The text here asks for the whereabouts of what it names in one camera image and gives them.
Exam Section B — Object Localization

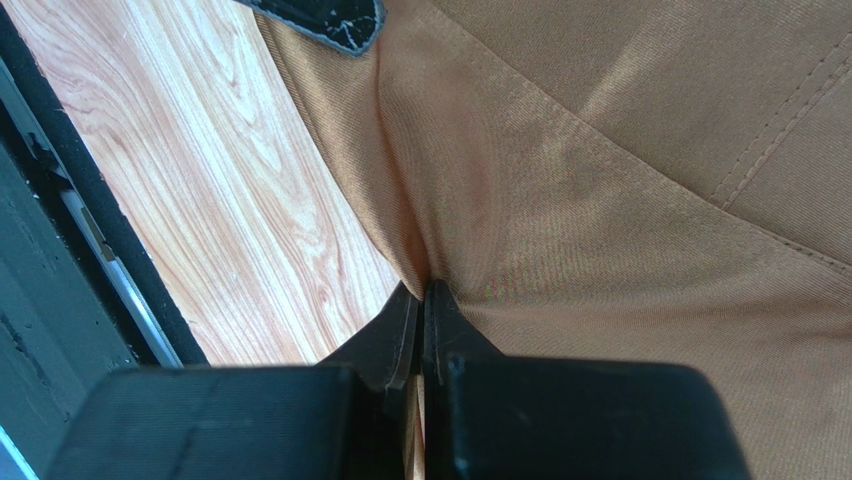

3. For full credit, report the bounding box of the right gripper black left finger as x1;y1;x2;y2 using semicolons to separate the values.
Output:
48;286;420;479

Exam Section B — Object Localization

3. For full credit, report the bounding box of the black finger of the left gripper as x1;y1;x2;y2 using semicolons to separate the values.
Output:
238;0;387;57

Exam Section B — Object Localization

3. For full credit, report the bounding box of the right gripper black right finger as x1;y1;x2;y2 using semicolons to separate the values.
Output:
422;281;751;479

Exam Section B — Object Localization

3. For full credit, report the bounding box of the brown satin napkin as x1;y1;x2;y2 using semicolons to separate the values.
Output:
257;1;851;479

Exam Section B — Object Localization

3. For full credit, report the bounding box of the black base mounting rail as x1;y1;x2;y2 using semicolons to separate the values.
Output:
1;14;207;479

